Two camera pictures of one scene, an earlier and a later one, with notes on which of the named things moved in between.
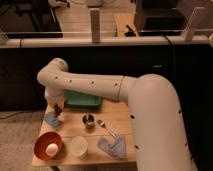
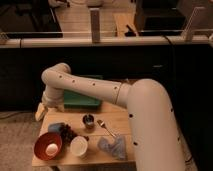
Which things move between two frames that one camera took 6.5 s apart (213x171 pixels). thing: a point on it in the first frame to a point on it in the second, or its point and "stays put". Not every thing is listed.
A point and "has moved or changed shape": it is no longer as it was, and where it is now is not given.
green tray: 78,99 stays put
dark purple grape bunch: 58,110 has moved or changed shape
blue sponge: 51,118 to 54,127
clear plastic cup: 79,147 stays put
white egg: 51,149 stays put
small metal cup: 89,120 stays put
